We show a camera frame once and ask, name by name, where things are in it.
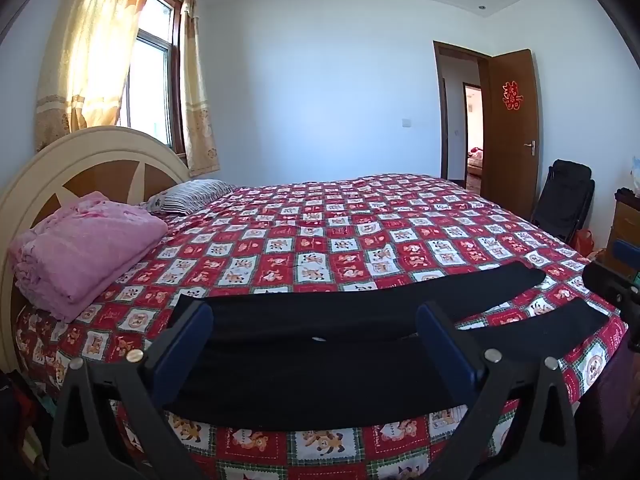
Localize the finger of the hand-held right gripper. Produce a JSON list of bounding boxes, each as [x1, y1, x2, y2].
[[614, 239, 640, 263]]

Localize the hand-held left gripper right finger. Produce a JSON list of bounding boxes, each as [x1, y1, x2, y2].
[[415, 301, 581, 480]]

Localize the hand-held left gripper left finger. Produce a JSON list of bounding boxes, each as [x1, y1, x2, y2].
[[49, 301, 215, 480]]

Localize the black pants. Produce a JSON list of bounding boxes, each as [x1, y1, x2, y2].
[[165, 265, 611, 433]]

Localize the wooden cabinet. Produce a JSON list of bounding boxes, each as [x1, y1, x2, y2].
[[607, 187, 640, 256]]

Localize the red plastic bag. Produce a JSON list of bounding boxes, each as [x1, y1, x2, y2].
[[570, 229, 596, 256]]

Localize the black folding chair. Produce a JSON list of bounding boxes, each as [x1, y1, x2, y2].
[[530, 159, 596, 246]]

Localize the person's purple clothing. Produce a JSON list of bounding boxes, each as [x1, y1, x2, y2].
[[585, 340, 640, 480]]

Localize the folded pink blanket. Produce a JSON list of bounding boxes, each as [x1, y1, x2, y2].
[[9, 191, 169, 323]]

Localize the brown wooden door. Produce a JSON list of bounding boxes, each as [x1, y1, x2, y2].
[[482, 49, 542, 221]]

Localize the red printed bedspread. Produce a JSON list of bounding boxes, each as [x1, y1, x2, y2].
[[14, 174, 628, 480]]

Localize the striped pillow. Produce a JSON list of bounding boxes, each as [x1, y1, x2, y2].
[[140, 179, 238, 217]]

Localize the pile of dark clothes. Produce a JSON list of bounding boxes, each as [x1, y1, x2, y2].
[[0, 370, 56, 480]]

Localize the red paper door decoration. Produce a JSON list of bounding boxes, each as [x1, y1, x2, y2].
[[502, 80, 523, 111]]

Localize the cream wooden headboard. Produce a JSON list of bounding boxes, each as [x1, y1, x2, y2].
[[0, 126, 192, 373]]

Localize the narrow yellow curtain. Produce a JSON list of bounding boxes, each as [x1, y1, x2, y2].
[[179, 0, 221, 177]]

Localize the window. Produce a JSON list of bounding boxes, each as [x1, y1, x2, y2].
[[116, 0, 183, 153]]

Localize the wide yellow curtain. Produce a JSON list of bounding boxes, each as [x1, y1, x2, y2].
[[34, 0, 161, 153]]

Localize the brown door frame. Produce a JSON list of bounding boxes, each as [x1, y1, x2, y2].
[[432, 40, 493, 196]]

